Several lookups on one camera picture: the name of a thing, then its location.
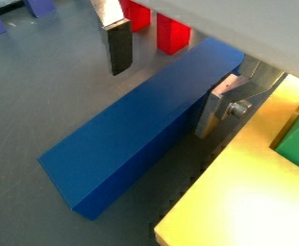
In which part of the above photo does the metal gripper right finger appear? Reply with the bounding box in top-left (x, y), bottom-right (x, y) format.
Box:
top-left (195, 55), bottom-right (285, 138)

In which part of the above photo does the red long block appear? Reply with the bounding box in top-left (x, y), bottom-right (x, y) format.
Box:
top-left (118, 0), bottom-right (191, 55)

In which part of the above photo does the blue long block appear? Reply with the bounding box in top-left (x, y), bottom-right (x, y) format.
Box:
top-left (39, 38), bottom-right (245, 220)

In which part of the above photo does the yellow slotted board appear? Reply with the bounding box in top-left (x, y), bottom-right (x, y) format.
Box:
top-left (154, 75), bottom-right (299, 246)

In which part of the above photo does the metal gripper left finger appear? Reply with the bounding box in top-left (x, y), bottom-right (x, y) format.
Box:
top-left (90, 0), bottom-right (133, 75)

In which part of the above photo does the purple cross-shaped block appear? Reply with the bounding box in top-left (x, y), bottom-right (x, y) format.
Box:
top-left (0, 0), bottom-right (56, 35)

